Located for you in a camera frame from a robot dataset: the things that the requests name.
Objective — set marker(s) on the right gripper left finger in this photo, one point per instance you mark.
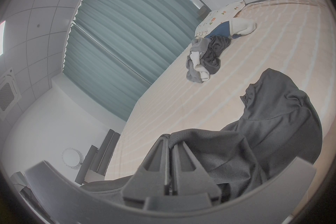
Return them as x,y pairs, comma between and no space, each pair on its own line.
152,178

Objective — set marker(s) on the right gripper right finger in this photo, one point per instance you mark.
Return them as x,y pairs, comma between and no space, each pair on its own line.
189,178

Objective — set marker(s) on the black garment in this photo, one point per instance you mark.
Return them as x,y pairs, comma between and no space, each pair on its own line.
275,125

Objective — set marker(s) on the pile of clothes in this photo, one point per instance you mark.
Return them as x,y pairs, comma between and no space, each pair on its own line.
212,57

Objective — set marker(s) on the black chest of drawers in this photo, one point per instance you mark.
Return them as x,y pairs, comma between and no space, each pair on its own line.
107,149

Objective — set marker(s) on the black dressing table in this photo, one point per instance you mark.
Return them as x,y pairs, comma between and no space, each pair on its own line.
86,165

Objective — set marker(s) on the bed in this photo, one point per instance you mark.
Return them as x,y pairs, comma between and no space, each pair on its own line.
210,102

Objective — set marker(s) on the round white mirror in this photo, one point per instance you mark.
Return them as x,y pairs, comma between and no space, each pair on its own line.
70,158

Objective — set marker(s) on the blue-green curtain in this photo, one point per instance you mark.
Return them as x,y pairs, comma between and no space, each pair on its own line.
99,73
131,7

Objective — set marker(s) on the white and blue garment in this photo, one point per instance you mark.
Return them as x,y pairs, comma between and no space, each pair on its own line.
241,26

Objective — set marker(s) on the white printed pillow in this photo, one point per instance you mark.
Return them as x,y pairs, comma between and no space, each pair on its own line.
217,15

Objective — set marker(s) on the ceiling air conditioner vent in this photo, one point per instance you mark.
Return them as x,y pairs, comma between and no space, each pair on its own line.
9,94

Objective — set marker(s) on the dark bedside table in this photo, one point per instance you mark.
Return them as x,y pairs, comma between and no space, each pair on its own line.
203,11

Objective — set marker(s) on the ceiling light panel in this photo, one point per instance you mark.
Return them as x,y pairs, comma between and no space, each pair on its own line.
2,38

